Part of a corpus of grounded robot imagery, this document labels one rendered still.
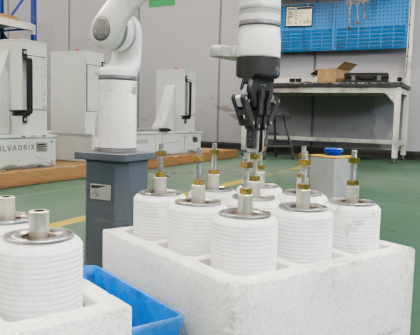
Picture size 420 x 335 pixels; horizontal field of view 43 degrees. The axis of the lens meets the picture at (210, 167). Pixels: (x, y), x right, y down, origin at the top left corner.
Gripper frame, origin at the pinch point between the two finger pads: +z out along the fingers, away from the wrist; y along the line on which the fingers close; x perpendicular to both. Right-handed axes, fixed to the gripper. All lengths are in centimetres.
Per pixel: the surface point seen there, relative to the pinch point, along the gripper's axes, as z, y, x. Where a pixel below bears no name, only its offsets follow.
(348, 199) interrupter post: 9.3, 6.2, -14.9
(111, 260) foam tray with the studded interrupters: 22.0, -13.5, 20.7
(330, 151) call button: 2.6, 27.9, -2.5
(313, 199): 10.3, 8.4, -7.6
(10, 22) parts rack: -105, 296, 496
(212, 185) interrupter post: 9.1, 2.8, 10.7
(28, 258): 11.2, -46.5, -0.4
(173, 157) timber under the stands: 29, 249, 217
